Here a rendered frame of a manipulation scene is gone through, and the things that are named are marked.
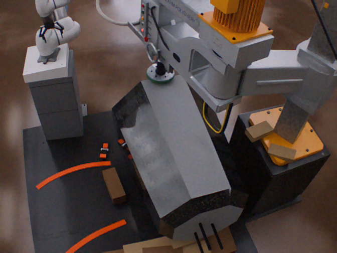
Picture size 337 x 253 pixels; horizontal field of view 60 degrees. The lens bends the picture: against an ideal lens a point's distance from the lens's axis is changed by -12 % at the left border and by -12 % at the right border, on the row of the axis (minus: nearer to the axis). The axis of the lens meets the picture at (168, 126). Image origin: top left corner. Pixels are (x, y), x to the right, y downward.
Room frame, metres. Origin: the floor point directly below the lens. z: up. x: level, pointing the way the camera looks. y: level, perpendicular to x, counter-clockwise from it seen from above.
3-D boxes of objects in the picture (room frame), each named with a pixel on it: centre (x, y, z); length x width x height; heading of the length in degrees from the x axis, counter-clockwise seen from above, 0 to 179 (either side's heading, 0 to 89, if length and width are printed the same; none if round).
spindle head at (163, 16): (1.90, 0.05, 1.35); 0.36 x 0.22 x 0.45; 36
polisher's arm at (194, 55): (1.64, -0.12, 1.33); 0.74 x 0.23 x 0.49; 36
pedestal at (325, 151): (1.59, -0.92, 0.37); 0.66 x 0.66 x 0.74; 23
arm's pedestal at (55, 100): (2.09, 1.09, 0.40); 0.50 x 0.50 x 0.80; 16
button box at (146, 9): (1.95, 0.23, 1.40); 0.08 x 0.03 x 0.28; 36
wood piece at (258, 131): (1.54, -0.66, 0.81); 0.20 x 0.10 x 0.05; 121
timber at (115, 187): (1.39, 0.42, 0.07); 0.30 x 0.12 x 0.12; 28
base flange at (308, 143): (1.59, -0.92, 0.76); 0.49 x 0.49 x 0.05; 23
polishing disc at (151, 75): (1.96, 0.10, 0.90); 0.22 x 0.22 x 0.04
